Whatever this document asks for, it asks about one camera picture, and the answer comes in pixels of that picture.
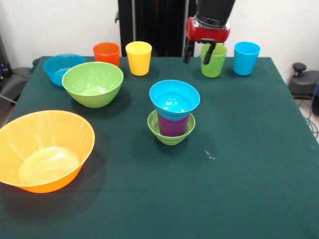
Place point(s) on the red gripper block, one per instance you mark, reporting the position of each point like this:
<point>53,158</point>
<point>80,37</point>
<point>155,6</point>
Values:
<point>207,33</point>

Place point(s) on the green cup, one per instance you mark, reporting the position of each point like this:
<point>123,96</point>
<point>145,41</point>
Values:
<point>216,64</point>

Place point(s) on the small cyan bowl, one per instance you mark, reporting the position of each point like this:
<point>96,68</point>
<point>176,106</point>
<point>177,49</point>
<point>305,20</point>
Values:
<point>174,99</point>

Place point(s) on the purple cup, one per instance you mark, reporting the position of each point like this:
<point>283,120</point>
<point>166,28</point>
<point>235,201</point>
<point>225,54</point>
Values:
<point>173,128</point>

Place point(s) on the small green bowl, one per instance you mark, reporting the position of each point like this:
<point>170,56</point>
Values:
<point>170,140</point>

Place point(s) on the large green bowl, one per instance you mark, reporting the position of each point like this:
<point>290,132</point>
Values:
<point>92,84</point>

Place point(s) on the blue cup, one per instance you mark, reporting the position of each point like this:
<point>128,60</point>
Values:
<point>246,59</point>

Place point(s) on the yellow cup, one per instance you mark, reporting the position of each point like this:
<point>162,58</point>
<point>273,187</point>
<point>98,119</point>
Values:
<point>138,62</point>

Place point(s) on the red-orange cup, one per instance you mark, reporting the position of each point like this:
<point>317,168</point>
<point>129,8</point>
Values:
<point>106,53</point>

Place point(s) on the grey base with black knob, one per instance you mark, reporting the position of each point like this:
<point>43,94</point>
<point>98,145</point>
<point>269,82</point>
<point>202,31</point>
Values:
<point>302,84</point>

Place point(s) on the dark green tablecloth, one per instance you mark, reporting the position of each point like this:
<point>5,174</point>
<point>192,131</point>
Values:
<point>174,186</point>

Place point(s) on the large blue bowl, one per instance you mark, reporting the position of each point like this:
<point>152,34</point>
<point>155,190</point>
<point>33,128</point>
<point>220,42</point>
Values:
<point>54,67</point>

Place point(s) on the large orange bowl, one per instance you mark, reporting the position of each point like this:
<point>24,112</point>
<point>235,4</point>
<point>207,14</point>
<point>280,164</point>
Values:
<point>45,154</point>

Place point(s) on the grey floor base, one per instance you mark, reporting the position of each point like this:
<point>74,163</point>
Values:
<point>15,82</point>

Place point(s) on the black equipment box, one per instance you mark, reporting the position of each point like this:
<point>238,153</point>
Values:
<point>4,62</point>

